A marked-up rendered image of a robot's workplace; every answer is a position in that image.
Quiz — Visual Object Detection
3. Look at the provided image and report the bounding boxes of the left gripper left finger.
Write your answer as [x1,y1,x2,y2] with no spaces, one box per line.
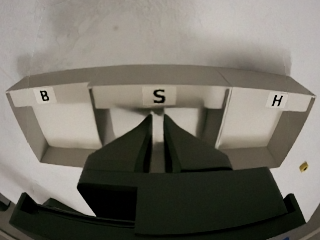
[82,114,153,173]

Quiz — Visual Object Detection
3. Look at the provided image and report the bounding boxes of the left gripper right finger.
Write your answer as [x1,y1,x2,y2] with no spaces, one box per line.
[163,114,233,173]

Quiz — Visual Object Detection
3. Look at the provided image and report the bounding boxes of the white three-compartment bin rack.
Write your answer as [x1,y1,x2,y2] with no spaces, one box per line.
[4,64,317,173]

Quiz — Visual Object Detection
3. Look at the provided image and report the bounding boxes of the small yellow hex nut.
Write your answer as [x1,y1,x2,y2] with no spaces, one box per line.
[299,162,308,172]

